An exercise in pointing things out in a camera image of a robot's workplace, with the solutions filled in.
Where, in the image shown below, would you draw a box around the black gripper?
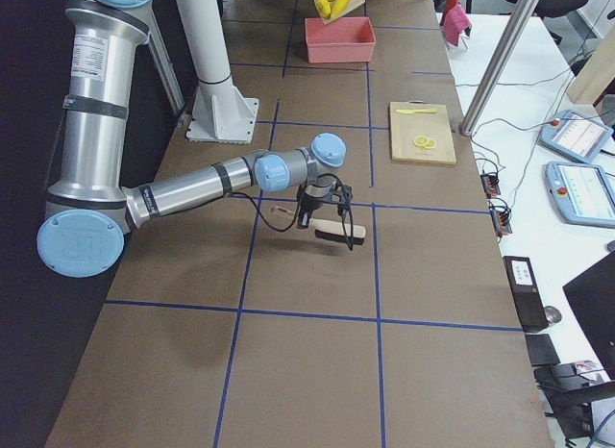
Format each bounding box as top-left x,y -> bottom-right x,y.
296,176 -> 337,228

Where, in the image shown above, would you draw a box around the beige hand brush black bristles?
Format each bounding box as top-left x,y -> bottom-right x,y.
271,204 -> 367,243

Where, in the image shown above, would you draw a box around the yellow toy potato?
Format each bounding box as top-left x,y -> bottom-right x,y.
315,0 -> 332,19

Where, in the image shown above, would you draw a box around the beige plastic dustpan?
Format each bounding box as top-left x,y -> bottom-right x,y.
313,0 -> 365,24

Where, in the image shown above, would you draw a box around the yellow toy corn cob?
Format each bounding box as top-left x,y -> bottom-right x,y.
330,0 -> 351,19

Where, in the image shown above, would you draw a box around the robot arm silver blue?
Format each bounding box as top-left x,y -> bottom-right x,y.
37,0 -> 354,278

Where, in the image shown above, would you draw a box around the pink plastic bin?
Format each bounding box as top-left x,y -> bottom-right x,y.
304,16 -> 376,63

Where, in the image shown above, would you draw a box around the white pole with base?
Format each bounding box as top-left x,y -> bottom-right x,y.
176,0 -> 259,144

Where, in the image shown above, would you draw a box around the wooden cutting board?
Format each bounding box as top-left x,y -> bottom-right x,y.
389,102 -> 456,165

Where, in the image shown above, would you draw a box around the lemon slice front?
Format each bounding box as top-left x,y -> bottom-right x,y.
413,137 -> 427,149

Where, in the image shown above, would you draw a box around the lemon slice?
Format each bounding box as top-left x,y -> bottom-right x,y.
422,137 -> 436,150
413,137 -> 427,149

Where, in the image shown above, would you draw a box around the lemon slice back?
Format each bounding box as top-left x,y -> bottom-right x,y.
422,137 -> 436,150

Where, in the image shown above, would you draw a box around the yellow plastic knife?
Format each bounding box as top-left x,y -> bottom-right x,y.
395,108 -> 438,115

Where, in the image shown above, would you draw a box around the far black orange adapter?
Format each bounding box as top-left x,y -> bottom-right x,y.
480,172 -> 501,198

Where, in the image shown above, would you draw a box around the black orange adapter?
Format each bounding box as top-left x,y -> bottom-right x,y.
480,172 -> 501,198
489,205 -> 512,237

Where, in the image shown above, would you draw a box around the near black orange adapter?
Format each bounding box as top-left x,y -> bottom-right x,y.
489,205 -> 512,237

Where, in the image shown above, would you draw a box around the pink cloth on stand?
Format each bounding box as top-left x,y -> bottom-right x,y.
441,4 -> 472,48

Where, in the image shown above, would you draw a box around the black box with label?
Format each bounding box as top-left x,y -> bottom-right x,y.
503,256 -> 549,333

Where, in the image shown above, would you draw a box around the black flat device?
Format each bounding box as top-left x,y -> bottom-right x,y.
525,334 -> 560,367

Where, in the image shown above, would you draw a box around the near teach pendant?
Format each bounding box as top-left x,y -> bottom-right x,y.
545,162 -> 614,229

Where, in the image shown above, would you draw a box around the teach pendant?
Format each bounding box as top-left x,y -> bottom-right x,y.
545,162 -> 614,229
538,110 -> 613,163

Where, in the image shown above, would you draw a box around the far teach pendant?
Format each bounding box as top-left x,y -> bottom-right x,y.
538,110 -> 613,163

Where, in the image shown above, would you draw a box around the black monitor corner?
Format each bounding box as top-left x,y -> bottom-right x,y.
563,257 -> 614,379

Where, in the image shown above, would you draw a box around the black office chair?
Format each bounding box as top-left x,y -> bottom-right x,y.
505,0 -> 589,45

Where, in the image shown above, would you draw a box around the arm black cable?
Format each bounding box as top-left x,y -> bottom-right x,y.
230,176 -> 357,251

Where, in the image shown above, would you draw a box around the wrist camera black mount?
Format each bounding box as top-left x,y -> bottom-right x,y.
331,182 -> 353,219

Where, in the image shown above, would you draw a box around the aluminium frame post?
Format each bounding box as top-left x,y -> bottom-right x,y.
459,0 -> 539,137

